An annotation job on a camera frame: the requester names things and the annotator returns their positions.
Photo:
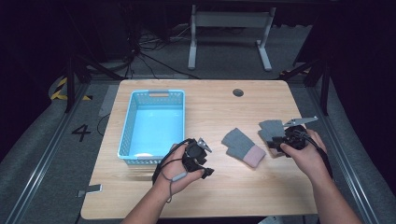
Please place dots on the aluminium floor rail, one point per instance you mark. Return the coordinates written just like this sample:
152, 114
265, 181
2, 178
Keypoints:
46, 155
345, 161

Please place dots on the person's left hand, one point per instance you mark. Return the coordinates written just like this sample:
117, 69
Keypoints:
172, 174

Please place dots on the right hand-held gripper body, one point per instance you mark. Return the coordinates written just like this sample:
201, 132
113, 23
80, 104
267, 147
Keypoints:
295, 137

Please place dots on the black metal frame strut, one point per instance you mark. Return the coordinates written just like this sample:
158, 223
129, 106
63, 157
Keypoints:
325, 87
70, 84

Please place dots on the white metal stand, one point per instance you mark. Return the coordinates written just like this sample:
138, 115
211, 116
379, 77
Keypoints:
230, 20

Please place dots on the grey knit glove pink cuff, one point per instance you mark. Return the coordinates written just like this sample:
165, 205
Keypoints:
239, 144
271, 127

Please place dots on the person's right hand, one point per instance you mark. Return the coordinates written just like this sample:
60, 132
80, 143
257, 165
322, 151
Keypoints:
309, 158

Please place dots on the yellow black floor tape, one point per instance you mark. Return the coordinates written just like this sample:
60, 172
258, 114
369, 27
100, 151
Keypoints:
59, 90

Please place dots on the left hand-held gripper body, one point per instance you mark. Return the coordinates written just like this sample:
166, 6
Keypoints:
194, 154

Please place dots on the light blue perforated plastic basket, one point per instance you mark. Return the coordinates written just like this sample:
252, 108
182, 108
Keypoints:
155, 124

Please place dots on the small silver bracket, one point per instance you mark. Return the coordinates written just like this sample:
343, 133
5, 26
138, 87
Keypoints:
90, 189

